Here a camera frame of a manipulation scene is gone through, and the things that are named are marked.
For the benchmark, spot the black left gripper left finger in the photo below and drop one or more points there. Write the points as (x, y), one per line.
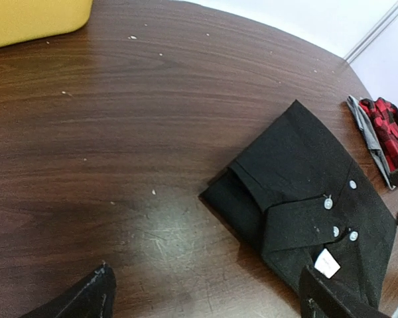
(92, 296)

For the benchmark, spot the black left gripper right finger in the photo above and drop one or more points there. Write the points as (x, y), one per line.
(316, 290)

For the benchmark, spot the black long sleeve shirt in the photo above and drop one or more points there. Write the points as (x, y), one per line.
(294, 193)

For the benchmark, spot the red black plaid shirt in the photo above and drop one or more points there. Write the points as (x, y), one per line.
(383, 116)

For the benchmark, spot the grey folded shirt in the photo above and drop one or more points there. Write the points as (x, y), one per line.
(365, 127)

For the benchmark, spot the yellow plastic basket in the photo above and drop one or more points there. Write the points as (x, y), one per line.
(22, 21)

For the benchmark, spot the aluminium right corner post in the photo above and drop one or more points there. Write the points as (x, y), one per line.
(375, 31)

